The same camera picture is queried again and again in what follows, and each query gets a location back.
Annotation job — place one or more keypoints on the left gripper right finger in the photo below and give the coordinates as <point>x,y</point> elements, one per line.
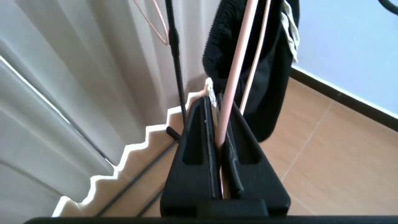
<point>267,183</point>

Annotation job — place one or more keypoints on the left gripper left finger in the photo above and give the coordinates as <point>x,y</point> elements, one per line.
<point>174,186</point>

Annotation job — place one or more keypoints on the black shorts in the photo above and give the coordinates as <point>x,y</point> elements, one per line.
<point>273,93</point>

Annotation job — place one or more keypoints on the black clothes rack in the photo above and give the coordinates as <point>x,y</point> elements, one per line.
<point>175,46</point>

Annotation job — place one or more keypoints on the beige curtain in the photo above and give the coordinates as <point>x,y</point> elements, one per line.
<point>77,77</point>

